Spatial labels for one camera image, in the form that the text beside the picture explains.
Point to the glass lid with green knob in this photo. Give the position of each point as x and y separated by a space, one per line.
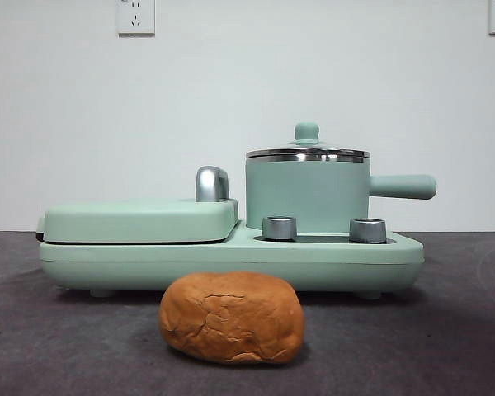
307 131

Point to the brown potato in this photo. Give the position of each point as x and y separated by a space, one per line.
231 317

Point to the silver control knob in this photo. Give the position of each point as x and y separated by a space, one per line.
367 230
278 227

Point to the mint green breakfast machine base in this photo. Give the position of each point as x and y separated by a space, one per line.
231 264

